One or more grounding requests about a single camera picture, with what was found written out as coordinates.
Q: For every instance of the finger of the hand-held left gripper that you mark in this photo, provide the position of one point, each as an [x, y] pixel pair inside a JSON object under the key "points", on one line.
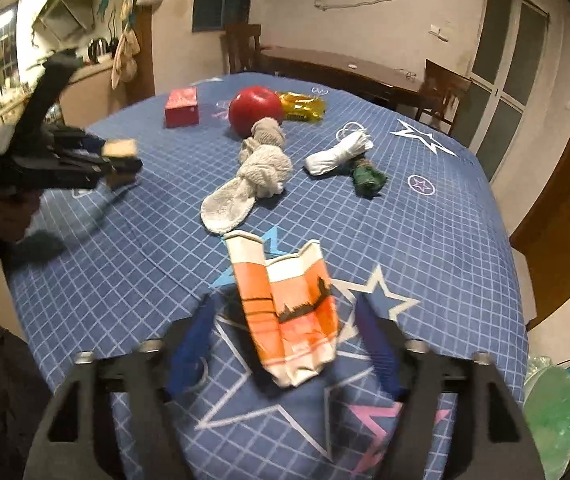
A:
{"points": [[77, 140], [115, 167]]}

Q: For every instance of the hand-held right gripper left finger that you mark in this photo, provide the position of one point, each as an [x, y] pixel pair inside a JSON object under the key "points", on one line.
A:
{"points": [[190, 350]]}

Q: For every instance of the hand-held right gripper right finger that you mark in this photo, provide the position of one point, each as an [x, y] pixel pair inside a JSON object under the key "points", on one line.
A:
{"points": [[377, 345]]}

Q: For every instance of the beige sponge block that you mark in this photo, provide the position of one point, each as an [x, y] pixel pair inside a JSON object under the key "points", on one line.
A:
{"points": [[121, 148]]}

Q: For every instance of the orange paper carton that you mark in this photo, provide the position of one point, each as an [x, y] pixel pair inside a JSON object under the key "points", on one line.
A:
{"points": [[265, 310]]}

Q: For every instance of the bin with green bag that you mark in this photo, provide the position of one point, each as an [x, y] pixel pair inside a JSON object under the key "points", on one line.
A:
{"points": [[550, 410]]}

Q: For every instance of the person's left forearm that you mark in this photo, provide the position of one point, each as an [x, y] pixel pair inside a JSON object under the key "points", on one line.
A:
{"points": [[0, 220]]}

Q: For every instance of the kitchen counter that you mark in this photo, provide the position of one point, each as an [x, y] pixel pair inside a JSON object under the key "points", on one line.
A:
{"points": [[85, 95]]}

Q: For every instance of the small red box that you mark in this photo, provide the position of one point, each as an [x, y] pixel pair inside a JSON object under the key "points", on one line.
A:
{"points": [[182, 107]]}

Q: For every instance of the black electric kettle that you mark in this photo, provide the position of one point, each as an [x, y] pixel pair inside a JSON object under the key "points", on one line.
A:
{"points": [[96, 50]]}

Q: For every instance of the hanging beige cloth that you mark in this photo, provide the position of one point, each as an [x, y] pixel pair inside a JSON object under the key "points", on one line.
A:
{"points": [[125, 60]]}

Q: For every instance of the blue star-print tablecloth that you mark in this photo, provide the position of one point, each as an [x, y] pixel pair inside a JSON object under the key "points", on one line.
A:
{"points": [[440, 260]]}

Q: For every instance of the kitchen range hood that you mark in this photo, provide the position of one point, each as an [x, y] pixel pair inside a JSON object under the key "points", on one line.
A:
{"points": [[62, 17]]}

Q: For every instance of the knotted beige sock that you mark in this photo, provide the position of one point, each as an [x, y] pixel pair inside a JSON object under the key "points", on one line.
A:
{"points": [[265, 170]]}

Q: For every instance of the red apple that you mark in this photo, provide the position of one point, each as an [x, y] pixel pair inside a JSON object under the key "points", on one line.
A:
{"points": [[252, 107]]}

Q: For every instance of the green cloth bundle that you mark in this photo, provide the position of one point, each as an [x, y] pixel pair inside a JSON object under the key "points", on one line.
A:
{"points": [[367, 180]]}

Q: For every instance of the wooden dining chair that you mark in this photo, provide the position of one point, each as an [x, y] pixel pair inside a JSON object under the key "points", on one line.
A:
{"points": [[242, 47], [442, 90]]}

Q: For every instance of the rolled white sock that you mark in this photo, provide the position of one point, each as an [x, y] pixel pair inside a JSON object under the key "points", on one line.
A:
{"points": [[330, 160]]}

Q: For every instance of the person's dark clothing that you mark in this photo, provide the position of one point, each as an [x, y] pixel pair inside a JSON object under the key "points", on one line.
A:
{"points": [[0, 400]]}

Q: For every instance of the gold foil wrapper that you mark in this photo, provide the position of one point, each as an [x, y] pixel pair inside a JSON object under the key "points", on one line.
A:
{"points": [[305, 106]]}

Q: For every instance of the brown wooden door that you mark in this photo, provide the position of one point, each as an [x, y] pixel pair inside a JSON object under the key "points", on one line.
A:
{"points": [[560, 210]]}

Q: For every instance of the dark wooden dining table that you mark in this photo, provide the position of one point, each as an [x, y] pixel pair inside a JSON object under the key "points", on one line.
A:
{"points": [[325, 67]]}

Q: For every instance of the frosted glass double door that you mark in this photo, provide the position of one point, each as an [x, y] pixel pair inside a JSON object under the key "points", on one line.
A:
{"points": [[505, 60]]}

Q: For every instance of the white wall switch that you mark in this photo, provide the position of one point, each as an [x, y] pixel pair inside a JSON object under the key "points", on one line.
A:
{"points": [[437, 30]]}

